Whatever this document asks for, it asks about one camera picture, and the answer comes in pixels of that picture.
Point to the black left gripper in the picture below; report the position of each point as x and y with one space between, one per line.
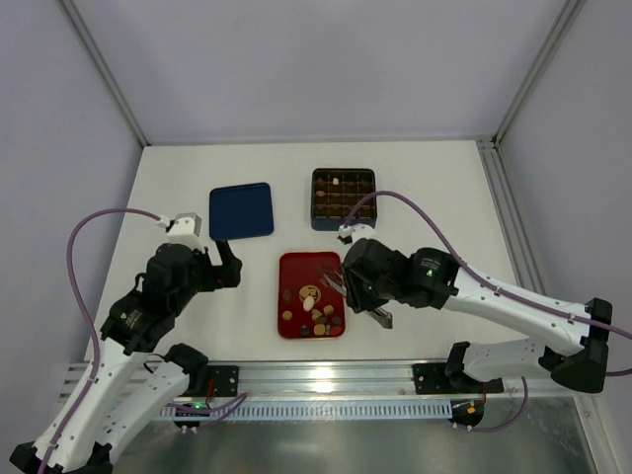
217 273

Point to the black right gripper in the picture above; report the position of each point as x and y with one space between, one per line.
353 287

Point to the metal tongs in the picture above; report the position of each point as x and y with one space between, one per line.
335 280

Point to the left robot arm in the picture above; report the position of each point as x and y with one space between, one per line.
95 427

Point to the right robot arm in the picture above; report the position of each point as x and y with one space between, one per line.
565 341

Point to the white oval chocolate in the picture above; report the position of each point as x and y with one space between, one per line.
308 303

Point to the blue chocolate tin box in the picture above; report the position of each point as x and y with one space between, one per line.
331 204

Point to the blue tin lid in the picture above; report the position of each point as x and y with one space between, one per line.
241 212

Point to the red lacquer tray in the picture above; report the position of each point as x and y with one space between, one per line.
296 270

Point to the gold ring cookie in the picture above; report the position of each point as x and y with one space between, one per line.
310 290

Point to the aluminium front rail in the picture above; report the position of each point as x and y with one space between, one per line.
391 377

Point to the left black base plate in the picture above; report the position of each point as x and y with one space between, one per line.
218 381

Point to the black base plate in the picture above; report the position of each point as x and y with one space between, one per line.
218 381
429 378

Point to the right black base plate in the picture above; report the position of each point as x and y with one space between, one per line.
429 378

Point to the white cable duct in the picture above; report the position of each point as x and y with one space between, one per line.
333 410

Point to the left aluminium frame post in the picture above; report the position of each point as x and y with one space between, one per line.
82 32

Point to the aluminium frame post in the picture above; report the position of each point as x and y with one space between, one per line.
82 32
562 24

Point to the right aluminium frame post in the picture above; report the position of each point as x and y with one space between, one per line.
562 24

